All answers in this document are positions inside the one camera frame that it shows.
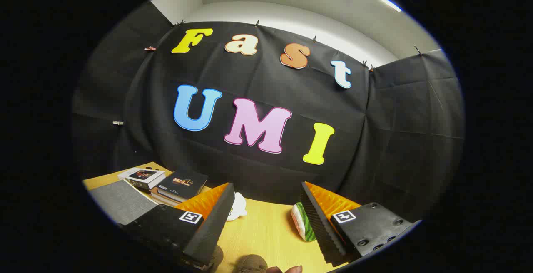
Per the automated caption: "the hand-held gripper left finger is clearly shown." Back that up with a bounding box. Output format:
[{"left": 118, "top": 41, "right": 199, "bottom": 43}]
[{"left": 123, "top": 183, "right": 236, "bottom": 270}]

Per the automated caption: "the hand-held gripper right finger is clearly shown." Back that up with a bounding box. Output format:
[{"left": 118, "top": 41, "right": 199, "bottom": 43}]
[{"left": 300, "top": 181, "right": 422, "bottom": 265}]

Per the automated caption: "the grey fabric storage box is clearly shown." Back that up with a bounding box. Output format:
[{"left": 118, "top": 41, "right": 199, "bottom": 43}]
[{"left": 89, "top": 180, "right": 159, "bottom": 226}]

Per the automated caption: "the small white product box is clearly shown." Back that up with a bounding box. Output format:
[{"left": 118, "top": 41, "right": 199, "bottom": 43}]
[{"left": 117, "top": 168, "right": 166, "bottom": 191}]

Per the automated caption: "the watermelon slice plush toy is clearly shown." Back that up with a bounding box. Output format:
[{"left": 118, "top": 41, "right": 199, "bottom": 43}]
[{"left": 291, "top": 202, "right": 317, "bottom": 242}]

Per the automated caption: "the white ghost plush toy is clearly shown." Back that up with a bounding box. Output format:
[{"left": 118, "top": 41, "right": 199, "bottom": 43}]
[{"left": 227, "top": 192, "right": 247, "bottom": 221}]

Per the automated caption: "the dark blue hardcover book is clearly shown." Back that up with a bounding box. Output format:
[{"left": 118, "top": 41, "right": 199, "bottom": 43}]
[{"left": 156, "top": 169, "right": 209, "bottom": 203}]

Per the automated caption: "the brown cover book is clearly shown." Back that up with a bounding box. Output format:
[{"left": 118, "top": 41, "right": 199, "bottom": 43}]
[
  {"left": 149, "top": 192, "right": 179, "bottom": 207},
  {"left": 150, "top": 187, "right": 184, "bottom": 204}
]

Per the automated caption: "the black backdrop cloth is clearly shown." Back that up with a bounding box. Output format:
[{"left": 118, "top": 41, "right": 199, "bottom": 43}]
[{"left": 71, "top": 0, "right": 465, "bottom": 223}]

